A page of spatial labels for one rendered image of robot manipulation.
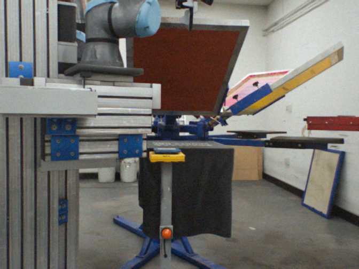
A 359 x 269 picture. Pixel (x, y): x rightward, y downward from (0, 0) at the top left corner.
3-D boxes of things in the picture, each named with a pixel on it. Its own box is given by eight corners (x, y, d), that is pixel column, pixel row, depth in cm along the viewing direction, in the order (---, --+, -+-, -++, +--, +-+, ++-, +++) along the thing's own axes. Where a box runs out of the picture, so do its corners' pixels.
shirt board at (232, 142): (343, 149, 272) (343, 137, 271) (343, 154, 235) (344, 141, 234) (174, 141, 325) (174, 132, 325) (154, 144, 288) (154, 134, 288)
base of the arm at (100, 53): (85, 65, 121) (85, 34, 120) (76, 70, 134) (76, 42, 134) (130, 69, 128) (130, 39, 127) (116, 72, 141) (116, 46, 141)
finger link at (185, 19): (178, 30, 166) (179, 8, 163) (191, 31, 167) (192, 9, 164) (179, 31, 164) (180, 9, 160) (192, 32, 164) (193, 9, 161)
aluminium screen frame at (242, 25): (249, 25, 176) (248, 20, 178) (124, 21, 169) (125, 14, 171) (217, 114, 244) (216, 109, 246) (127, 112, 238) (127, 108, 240)
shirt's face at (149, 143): (233, 149, 174) (233, 148, 174) (140, 148, 170) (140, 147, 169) (212, 141, 222) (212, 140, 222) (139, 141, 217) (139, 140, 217)
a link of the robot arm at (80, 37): (84, 57, 169) (84, 26, 168) (53, 56, 168) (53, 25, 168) (88, 61, 181) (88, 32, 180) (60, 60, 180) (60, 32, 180)
